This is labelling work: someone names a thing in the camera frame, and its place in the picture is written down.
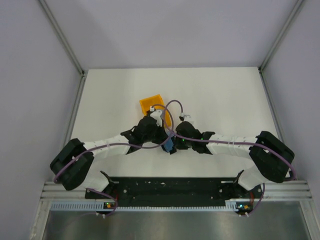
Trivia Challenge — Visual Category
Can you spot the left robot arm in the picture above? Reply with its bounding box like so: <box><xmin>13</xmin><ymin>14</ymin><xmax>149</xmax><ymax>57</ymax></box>
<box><xmin>49</xmin><ymin>116</ymin><xmax>173</xmax><ymax>199</ymax></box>

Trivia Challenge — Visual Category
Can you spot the left aluminium frame post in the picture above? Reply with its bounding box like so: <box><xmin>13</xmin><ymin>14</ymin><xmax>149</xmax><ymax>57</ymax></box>
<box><xmin>37</xmin><ymin>0</ymin><xmax>85</xmax><ymax>76</ymax></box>

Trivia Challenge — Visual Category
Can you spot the grey cable duct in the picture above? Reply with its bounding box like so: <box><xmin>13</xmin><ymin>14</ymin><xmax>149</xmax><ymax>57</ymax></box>
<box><xmin>50</xmin><ymin>201</ymin><xmax>250</xmax><ymax>212</ymax></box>

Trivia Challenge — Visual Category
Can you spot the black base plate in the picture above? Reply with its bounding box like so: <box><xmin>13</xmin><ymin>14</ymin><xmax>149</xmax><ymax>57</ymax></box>
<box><xmin>84</xmin><ymin>176</ymin><xmax>265</xmax><ymax>207</ymax></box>

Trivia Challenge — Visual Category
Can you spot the yellow plastic bin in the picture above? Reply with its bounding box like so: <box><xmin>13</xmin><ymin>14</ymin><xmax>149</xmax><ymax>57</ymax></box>
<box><xmin>139</xmin><ymin>94</ymin><xmax>165</xmax><ymax>116</ymax></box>

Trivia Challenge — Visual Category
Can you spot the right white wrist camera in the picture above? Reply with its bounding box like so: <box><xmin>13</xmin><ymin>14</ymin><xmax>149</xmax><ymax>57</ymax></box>
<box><xmin>179</xmin><ymin>112</ymin><xmax>195</xmax><ymax>125</ymax></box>

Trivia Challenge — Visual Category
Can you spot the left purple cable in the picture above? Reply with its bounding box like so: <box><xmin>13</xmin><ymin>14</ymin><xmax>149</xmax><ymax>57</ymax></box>
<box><xmin>53</xmin><ymin>104</ymin><xmax>176</xmax><ymax>217</ymax></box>

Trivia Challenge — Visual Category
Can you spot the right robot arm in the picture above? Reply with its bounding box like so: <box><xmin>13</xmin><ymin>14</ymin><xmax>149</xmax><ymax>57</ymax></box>
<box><xmin>175</xmin><ymin>121</ymin><xmax>295</xmax><ymax>198</ymax></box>

